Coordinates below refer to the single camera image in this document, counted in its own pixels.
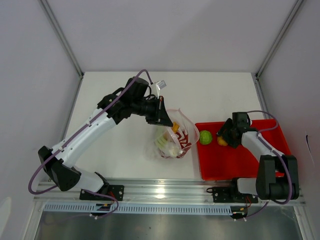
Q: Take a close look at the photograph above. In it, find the green bumpy custard apple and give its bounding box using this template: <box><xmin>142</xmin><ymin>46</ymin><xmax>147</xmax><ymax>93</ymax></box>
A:
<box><xmin>199</xmin><ymin>130</ymin><xmax>213</xmax><ymax>146</ymax></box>

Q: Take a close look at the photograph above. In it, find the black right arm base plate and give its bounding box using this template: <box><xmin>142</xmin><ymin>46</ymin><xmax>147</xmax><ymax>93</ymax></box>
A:
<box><xmin>206</xmin><ymin>186</ymin><xmax>259</xmax><ymax>204</ymax></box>

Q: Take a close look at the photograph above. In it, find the right aluminium corner post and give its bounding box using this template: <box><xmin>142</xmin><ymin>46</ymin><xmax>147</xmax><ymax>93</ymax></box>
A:
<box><xmin>255</xmin><ymin>0</ymin><xmax>306</xmax><ymax>81</ymax></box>

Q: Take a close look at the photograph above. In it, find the white slotted cable duct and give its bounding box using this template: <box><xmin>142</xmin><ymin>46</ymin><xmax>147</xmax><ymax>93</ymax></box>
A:
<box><xmin>43</xmin><ymin>202</ymin><xmax>233</xmax><ymax>216</ymax></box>

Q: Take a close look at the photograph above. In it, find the clear zip top bag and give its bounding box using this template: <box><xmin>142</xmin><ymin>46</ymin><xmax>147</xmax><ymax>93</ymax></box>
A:
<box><xmin>144</xmin><ymin>109</ymin><xmax>200</xmax><ymax>160</ymax></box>

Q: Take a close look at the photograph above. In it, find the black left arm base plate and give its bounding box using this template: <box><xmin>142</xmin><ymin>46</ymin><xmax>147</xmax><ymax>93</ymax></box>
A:
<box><xmin>79</xmin><ymin>184</ymin><xmax>125</xmax><ymax>201</ymax></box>

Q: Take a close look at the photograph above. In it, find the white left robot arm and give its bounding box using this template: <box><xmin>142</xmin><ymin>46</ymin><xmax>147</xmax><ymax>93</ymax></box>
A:
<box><xmin>38</xmin><ymin>77</ymin><xmax>200</xmax><ymax>200</ymax></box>

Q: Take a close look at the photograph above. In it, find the red plastic tray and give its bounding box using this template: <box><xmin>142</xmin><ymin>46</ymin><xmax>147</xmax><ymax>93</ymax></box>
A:
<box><xmin>195</xmin><ymin>119</ymin><xmax>291</xmax><ymax>181</ymax></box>

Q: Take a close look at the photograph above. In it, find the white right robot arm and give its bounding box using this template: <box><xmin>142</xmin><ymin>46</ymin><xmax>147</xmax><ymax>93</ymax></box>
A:
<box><xmin>227</xmin><ymin>112</ymin><xmax>300</xmax><ymax>205</ymax></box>

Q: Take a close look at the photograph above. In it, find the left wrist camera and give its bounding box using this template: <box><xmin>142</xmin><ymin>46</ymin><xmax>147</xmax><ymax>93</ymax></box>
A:
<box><xmin>154</xmin><ymin>80</ymin><xmax>167</xmax><ymax>97</ymax></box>

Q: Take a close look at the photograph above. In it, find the left aluminium corner post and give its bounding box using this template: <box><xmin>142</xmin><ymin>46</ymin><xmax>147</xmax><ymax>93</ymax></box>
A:
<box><xmin>38</xmin><ymin>0</ymin><xmax>84</xmax><ymax>79</ymax></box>

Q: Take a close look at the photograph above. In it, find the orange toy food piece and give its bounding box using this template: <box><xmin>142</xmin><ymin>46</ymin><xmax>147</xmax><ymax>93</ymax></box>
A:
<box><xmin>171</xmin><ymin>121</ymin><xmax>180</xmax><ymax>133</ymax></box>

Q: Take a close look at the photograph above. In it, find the yellow lemon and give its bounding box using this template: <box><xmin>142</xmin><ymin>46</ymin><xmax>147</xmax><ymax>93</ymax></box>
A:
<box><xmin>217</xmin><ymin>136</ymin><xmax>228</xmax><ymax>147</ymax></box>

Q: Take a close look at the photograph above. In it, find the aluminium corner post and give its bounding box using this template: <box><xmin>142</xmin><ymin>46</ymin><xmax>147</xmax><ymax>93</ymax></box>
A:
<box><xmin>255</xmin><ymin>0</ymin><xmax>306</xmax><ymax>81</ymax></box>
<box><xmin>38</xmin><ymin>0</ymin><xmax>84</xmax><ymax>79</ymax></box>

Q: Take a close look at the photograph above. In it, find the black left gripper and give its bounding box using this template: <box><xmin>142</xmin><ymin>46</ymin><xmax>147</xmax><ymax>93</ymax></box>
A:
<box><xmin>131</xmin><ymin>95</ymin><xmax>173</xmax><ymax>127</ymax></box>

